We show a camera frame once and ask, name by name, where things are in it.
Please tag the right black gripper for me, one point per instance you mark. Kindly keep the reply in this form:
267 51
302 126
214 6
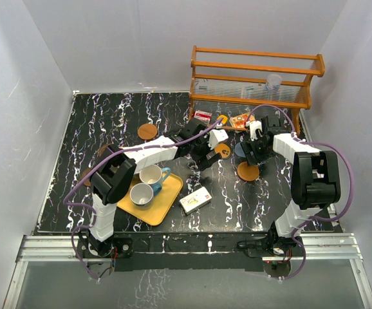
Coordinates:
248 145

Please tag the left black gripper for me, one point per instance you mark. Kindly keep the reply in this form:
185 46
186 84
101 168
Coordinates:
207 162

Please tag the blue silicone coaster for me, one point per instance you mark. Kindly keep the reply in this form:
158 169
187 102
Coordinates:
238 150

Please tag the orange silicone coaster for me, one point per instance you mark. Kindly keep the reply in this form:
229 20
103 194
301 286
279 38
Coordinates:
223 150

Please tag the light wooden coaster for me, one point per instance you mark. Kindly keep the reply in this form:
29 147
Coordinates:
248 173
147 131

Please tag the white yellow box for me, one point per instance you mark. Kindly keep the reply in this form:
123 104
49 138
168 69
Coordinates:
195 200

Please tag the yellow tray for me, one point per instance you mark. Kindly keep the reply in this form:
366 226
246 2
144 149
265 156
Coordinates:
155 214

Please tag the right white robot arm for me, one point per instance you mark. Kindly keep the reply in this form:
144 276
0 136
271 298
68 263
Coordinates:
314 184

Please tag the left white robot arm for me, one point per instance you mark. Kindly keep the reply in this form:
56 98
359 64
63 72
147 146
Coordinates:
110 180

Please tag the clear plastic cup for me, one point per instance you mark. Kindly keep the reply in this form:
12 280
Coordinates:
273 82

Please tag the grey cup white inside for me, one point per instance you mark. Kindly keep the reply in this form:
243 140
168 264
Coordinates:
142 196

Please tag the orange snack packet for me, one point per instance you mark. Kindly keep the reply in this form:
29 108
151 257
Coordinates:
239 122

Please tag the yellow grey sponge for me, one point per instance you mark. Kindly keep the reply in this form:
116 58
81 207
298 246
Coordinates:
222 120

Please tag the red white box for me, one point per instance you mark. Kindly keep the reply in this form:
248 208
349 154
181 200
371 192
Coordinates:
203 116

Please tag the blue mug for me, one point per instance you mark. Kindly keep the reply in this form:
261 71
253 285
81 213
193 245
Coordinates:
154 176

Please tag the orange wooden shelf rack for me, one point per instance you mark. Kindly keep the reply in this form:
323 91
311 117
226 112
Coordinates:
232 82

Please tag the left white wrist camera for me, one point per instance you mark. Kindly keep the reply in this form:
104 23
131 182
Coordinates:
217 136

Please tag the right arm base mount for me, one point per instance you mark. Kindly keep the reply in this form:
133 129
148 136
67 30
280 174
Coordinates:
263 248

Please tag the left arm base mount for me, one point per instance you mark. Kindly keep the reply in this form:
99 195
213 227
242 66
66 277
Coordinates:
113 248

